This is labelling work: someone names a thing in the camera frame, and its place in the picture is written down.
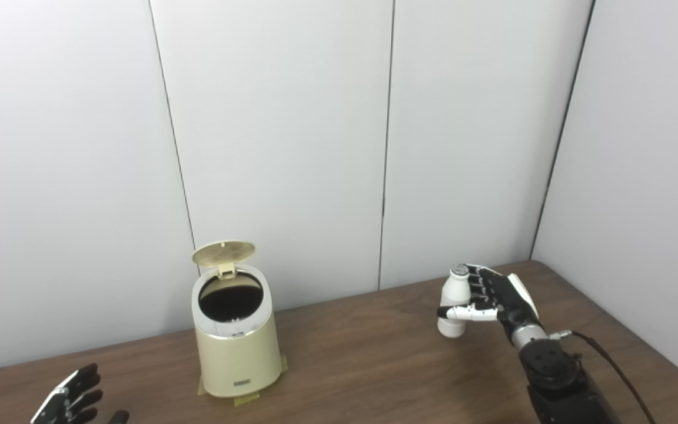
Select cream-colored lidded bin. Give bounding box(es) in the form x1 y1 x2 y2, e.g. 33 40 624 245
191 240 284 399

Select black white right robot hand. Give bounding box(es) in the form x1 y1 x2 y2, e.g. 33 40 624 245
437 264 543 345

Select small white plastic bottle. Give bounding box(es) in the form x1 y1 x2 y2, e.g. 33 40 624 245
437 264 473 339

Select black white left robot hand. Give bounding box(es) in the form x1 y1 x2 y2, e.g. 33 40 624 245
30 363 131 424

